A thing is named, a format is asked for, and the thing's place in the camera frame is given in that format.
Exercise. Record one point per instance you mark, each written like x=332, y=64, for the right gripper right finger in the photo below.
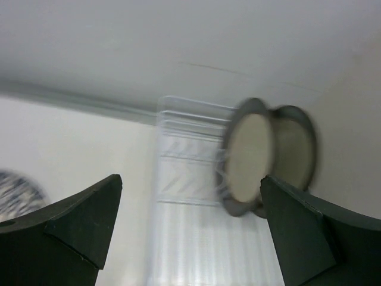
x=318, y=242

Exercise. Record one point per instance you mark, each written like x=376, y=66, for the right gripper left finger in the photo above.
x=64, y=243

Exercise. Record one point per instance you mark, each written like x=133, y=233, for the blue floral plate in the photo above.
x=20, y=195

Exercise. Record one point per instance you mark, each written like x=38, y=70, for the grey rim plate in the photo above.
x=296, y=146
x=248, y=147

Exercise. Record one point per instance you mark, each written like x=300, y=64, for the white wire dish rack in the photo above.
x=193, y=240

